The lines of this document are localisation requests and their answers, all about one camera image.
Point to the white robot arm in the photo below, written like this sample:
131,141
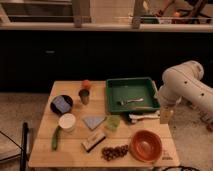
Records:
184,81

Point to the wooden block eraser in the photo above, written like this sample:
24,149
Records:
93,140

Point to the white round container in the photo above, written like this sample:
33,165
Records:
67,122

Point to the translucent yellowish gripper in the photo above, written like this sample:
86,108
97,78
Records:
165,115

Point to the metal cup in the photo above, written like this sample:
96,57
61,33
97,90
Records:
84,96

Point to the green cucumber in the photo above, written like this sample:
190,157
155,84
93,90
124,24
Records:
54,143

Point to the black bowl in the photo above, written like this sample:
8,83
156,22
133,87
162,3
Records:
67,98

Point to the blue sponge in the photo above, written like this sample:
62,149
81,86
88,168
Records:
61,104

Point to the orange ball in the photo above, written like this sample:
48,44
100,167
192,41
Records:
86,84

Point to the silver fork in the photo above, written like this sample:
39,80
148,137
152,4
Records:
124,102

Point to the white brush with black head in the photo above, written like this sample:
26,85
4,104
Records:
134,118

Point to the orange bowl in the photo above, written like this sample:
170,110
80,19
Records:
146,146

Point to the bunch of purple grapes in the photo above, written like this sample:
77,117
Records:
110,153

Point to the green plastic cup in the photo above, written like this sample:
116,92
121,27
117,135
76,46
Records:
113,122

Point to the green tray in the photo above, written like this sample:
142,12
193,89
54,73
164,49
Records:
131,88

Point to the blue triangular cloth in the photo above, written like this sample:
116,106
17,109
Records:
92,122

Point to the wooden table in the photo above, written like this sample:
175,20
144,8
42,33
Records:
70,152

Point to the black pole stand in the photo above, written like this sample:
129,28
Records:
23,154

